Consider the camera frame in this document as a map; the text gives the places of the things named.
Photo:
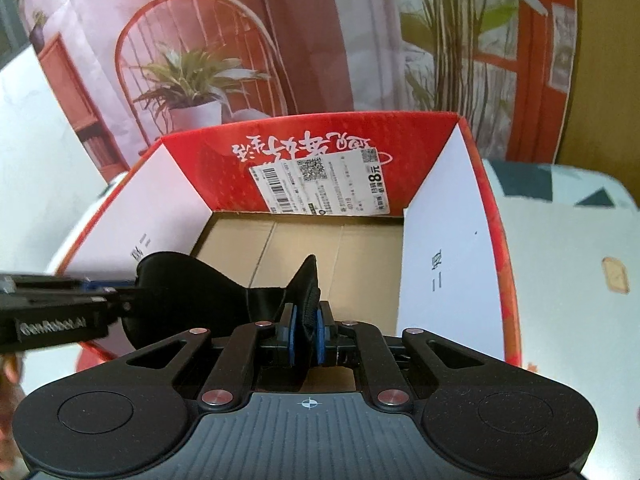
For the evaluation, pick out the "person's left hand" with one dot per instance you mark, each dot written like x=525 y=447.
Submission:
x=10 y=371

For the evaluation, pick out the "wooden board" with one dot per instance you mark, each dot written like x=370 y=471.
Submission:
x=605 y=70

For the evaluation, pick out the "dark window pane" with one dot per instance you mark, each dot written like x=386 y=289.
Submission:
x=12 y=30

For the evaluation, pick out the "red strawberry cardboard box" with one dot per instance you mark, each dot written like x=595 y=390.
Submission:
x=350 y=170

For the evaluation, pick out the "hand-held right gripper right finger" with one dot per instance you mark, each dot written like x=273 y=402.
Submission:
x=318 y=336

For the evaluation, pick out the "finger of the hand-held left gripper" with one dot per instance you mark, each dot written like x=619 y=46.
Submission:
x=40 y=281
x=75 y=302

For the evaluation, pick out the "wall poster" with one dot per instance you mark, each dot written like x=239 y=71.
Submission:
x=310 y=35

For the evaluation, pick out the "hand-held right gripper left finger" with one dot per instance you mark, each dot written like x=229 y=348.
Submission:
x=288 y=336

